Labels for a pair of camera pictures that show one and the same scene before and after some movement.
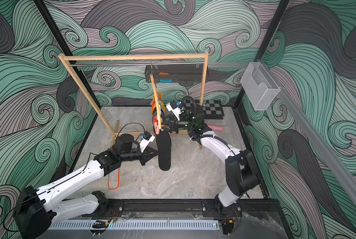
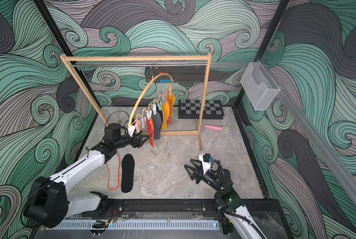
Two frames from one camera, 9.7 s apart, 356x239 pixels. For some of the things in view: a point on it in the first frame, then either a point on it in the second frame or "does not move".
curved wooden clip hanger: (155, 87) -> (130, 116)
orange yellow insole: (154, 109) -> (171, 99)
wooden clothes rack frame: (168, 55) does not move
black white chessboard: (212, 109) does not move
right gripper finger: (167, 125) -> (194, 170)
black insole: (164, 146) -> (128, 168)
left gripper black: (147, 155) -> (135, 144)
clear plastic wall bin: (260, 87) does not move
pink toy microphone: (224, 129) does not move
